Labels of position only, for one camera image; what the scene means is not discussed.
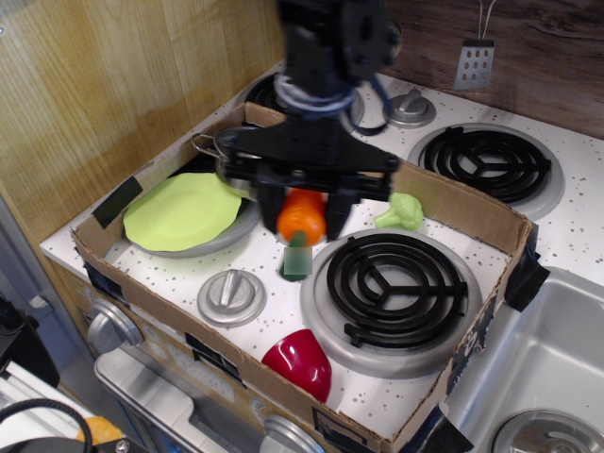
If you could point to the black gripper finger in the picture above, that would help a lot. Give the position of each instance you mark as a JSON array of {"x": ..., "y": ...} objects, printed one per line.
[
  {"x": 338, "y": 209},
  {"x": 270, "y": 199}
]

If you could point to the silver metal pot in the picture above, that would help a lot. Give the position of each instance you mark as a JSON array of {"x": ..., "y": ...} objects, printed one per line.
[{"x": 236, "y": 162}]

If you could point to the orange toy carrot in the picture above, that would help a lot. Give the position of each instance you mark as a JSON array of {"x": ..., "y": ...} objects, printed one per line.
[{"x": 301, "y": 225}]

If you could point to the front right black burner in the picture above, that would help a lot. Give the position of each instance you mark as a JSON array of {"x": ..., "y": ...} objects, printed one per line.
[{"x": 389, "y": 303}]

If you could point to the silver sink drain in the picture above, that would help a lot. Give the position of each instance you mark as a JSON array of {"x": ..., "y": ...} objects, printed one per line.
[{"x": 546, "y": 431}]

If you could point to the lime green plate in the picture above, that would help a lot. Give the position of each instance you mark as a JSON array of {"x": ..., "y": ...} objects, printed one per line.
[{"x": 182, "y": 212}]

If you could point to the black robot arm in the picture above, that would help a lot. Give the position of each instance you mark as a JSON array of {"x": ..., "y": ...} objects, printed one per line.
[{"x": 331, "y": 48}]

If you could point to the hanging silver spatula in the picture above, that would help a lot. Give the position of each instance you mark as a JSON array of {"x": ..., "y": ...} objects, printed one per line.
[{"x": 476, "y": 59}]

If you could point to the green toy broccoli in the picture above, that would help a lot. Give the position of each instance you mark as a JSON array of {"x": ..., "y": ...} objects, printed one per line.
[{"x": 405, "y": 211}]

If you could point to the red toy cup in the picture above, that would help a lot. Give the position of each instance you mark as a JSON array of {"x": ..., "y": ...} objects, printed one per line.
[{"x": 299, "y": 358}]

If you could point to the back right black burner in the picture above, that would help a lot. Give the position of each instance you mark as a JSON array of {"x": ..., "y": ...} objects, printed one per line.
[{"x": 507, "y": 164}]

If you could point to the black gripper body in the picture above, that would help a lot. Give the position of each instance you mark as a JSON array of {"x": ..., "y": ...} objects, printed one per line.
[{"x": 322, "y": 156}]

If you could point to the black burner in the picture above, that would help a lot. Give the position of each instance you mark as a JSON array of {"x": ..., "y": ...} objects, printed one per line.
[
  {"x": 507, "y": 164},
  {"x": 389, "y": 303},
  {"x": 262, "y": 92}
]

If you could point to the silver oven door handle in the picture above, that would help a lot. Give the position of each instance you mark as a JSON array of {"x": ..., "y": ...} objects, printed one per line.
[{"x": 187, "y": 417}]

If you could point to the silver knob inside fence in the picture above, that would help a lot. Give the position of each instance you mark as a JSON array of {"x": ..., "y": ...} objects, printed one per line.
[{"x": 231, "y": 298}]

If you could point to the silver toy sink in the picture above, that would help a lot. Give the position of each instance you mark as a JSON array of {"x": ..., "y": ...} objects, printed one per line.
[{"x": 546, "y": 356}]

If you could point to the silver knob at back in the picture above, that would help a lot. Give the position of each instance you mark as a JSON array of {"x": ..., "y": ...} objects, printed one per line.
[{"x": 410, "y": 110}]

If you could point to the back left black burner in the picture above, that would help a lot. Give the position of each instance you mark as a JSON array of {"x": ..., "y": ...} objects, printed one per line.
[{"x": 262, "y": 92}]

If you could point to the black device at left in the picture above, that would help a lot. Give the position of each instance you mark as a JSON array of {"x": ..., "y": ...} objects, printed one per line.
[{"x": 22, "y": 344}]

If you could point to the silver front middle knob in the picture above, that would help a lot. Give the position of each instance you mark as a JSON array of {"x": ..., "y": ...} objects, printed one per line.
[{"x": 284, "y": 436}]

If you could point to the brown cardboard fence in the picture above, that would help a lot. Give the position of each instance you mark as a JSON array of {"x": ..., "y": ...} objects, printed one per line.
[{"x": 158, "y": 292}]

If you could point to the silver front left knob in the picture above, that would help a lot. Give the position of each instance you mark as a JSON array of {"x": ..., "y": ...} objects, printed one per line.
[{"x": 110, "y": 328}]

